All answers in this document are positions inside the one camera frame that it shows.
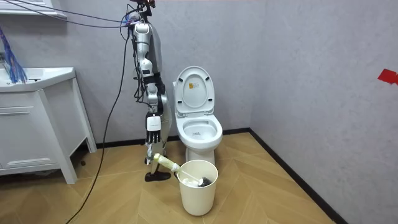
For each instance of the white wall cabinet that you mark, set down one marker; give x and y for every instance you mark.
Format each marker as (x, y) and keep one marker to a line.
(28, 7)

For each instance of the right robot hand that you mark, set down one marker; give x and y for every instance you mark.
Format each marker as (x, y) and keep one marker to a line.
(153, 123)

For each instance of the red tape piece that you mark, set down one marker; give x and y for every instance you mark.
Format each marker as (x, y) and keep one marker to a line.
(388, 76)

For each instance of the white toilet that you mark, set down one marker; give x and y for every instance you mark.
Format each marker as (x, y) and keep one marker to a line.
(199, 138)

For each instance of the cream waste bin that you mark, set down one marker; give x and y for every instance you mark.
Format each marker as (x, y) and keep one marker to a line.
(197, 199)

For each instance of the white washbasin cabinet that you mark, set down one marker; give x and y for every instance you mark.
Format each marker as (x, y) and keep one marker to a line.
(37, 124)

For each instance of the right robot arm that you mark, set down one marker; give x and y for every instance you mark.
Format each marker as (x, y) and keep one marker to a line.
(145, 67)

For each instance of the robot body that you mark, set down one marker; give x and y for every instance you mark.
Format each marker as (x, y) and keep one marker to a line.
(156, 46)

